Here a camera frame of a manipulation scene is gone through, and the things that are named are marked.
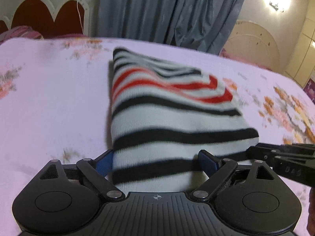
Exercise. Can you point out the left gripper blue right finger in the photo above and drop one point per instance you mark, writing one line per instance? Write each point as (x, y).
(211, 164)

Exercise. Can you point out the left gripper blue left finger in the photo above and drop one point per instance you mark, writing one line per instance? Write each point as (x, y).
(98, 167)

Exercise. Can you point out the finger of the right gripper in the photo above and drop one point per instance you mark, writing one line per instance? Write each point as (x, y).
(296, 148)
(261, 152)

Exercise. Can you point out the striped knit children sweater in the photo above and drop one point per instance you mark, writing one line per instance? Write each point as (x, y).
(163, 114)

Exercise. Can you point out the person's hand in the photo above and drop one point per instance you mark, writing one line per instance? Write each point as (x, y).
(311, 216)

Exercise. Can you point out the cream wardrobe with stickers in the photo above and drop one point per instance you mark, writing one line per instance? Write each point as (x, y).
(301, 65)

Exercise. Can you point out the pink floral bed sheet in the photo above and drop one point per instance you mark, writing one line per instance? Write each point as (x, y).
(56, 103)

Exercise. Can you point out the cream arched headboard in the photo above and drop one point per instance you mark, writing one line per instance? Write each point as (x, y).
(254, 43)

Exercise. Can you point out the magenta pillow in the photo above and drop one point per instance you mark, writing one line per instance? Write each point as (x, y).
(70, 36)

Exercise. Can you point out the blue grey curtain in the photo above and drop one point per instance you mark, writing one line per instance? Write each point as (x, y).
(202, 25)

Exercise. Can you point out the folded purple blanket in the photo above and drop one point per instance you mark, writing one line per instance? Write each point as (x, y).
(20, 32)

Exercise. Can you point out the red heart-shaped headboard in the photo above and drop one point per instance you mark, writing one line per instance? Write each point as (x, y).
(69, 17)

